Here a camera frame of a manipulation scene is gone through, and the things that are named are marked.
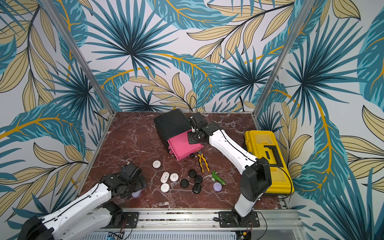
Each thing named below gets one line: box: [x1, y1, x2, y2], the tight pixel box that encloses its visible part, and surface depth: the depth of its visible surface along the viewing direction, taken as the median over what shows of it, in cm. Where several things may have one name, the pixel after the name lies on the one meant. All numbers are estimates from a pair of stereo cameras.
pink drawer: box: [167, 129, 204, 161], surface depth 87 cm
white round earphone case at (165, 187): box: [160, 183, 170, 193], surface depth 84 cm
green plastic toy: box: [212, 170, 226, 186], surface depth 88 cm
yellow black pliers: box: [197, 150, 211, 173], surface depth 95 cm
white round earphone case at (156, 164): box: [152, 159, 162, 169], surface depth 92 cm
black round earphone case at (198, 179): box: [194, 175, 203, 183], surface depth 88 cm
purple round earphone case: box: [213, 182, 223, 192], surface depth 85 cm
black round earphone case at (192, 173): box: [188, 169, 197, 177], surface depth 90 cm
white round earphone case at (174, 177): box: [169, 172, 179, 182], surface depth 87 cm
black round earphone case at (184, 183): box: [180, 179, 189, 188], surface depth 86 cm
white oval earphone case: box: [160, 171, 170, 184], surface depth 87 cm
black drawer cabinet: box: [153, 108, 192, 153], surface depth 95 cm
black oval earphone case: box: [192, 182, 202, 194], surface depth 85 cm
